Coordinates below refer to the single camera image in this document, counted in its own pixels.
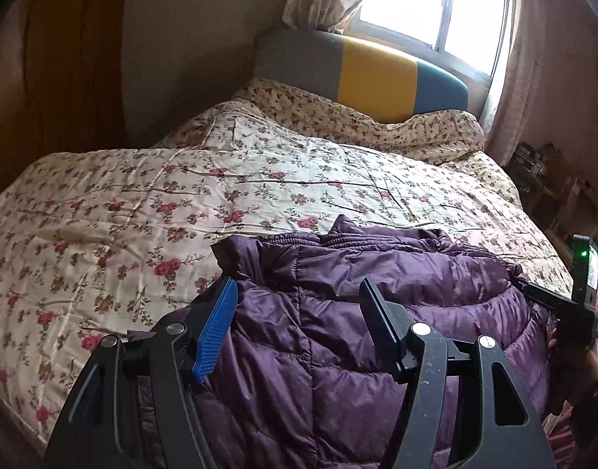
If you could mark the person's right forearm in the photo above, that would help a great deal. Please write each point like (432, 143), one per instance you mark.
(591, 415)

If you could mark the grey yellow teal headboard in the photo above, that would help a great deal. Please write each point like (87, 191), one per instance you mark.
(377, 78)

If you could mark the window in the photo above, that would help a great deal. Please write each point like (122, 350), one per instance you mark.
(406, 0)

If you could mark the small-floral cream duvet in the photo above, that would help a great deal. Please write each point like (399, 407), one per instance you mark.
(303, 107)

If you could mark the person's right hand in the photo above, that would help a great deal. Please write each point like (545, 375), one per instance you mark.
(574, 369)

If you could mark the large-floral cream quilt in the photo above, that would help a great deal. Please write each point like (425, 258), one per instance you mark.
(181, 195)

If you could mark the cluttered wooden side shelf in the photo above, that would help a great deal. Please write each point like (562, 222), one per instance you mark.
(562, 205)

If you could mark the wooden wardrobe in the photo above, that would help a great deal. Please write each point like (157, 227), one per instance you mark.
(69, 58)

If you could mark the long pink floral curtain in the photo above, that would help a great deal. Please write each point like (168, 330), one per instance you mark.
(523, 83)

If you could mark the purple down jacket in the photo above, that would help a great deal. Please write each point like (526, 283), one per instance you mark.
(328, 351)

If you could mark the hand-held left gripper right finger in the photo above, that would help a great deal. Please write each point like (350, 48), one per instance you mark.
(384, 325)

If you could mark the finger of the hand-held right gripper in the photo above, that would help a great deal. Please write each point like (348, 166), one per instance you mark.
(540, 297)

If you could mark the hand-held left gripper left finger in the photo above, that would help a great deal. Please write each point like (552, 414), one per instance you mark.
(216, 332)

